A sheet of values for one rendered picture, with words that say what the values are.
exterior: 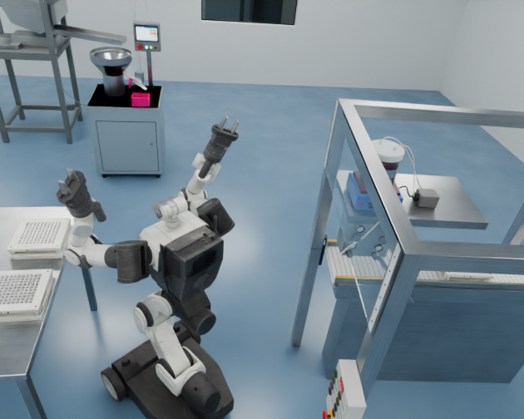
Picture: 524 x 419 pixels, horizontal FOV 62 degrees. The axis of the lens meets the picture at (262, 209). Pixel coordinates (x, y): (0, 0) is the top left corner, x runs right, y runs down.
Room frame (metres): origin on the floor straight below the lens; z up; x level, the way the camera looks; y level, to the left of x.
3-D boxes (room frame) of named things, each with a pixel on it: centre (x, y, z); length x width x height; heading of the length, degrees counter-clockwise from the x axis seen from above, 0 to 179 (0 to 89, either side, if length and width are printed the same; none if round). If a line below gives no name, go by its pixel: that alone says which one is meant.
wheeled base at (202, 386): (1.40, 0.37, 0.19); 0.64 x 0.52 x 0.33; 49
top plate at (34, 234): (1.66, 1.12, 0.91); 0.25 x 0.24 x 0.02; 11
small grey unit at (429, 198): (1.67, -0.73, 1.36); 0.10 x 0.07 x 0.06; 95
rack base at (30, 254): (1.66, 1.12, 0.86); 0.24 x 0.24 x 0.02; 11
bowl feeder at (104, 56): (3.90, 1.43, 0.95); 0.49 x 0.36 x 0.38; 101
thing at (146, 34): (4.04, 1.20, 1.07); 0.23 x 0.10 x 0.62; 101
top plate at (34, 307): (1.28, 1.04, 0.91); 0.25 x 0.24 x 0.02; 12
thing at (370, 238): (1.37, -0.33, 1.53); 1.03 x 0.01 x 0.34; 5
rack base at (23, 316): (1.28, 1.04, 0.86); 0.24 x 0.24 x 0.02; 12
